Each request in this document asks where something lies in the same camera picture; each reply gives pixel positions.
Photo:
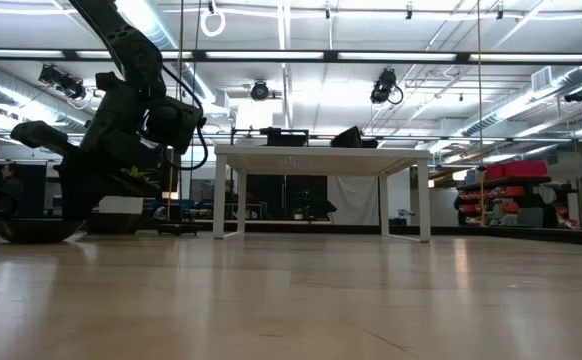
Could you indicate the black studio light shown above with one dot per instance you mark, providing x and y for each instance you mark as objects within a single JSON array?
[
  {"x": 66, "y": 84},
  {"x": 576, "y": 95}
]

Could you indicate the overhead beam with light strips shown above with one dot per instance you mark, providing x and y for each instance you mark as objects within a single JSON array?
[{"x": 328, "y": 56}]

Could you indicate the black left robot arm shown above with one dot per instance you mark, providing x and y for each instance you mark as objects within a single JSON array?
[{"x": 136, "y": 55}]

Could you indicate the dark background plant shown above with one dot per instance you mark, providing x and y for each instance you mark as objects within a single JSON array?
[{"x": 316, "y": 206}]

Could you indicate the black ceiling camera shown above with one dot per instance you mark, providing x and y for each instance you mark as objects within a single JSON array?
[{"x": 383, "y": 85}]

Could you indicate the white hanging cloth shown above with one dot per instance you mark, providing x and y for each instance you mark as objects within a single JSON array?
[{"x": 353, "y": 192}]

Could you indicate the black ceiling spotlight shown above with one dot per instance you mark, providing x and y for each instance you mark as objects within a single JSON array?
[{"x": 259, "y": 90}]

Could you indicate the shelf unit with red bins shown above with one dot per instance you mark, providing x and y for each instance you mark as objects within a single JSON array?
[{"x": 516, "y": 170}]

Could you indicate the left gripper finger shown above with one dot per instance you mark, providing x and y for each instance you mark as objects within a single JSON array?
[
  {"x": 92, "y": 192},
  {"x": 72, "y": 195}
]

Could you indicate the white perforated shelf rack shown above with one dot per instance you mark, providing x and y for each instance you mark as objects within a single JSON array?
[{"x": 321, "y": 161}]

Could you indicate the person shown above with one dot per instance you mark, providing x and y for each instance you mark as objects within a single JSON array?
[{"x": 12, "y": 187}]

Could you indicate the black leaf-shaped plate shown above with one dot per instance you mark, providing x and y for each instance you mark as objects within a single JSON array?
[{"x": 31, "y": 232}]

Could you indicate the small potted green plant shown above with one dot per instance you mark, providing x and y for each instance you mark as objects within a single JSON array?
[{"x": 121, "y": 205}]

